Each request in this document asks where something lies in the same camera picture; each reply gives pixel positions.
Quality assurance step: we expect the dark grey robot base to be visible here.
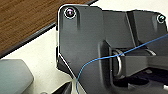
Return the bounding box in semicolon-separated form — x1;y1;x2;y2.
56;3;168;94

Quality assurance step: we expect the grey trash bin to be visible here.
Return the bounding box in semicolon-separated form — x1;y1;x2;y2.
0;58;35;94

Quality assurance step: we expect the thin blue cable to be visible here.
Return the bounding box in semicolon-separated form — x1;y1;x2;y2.
74;33;168;94

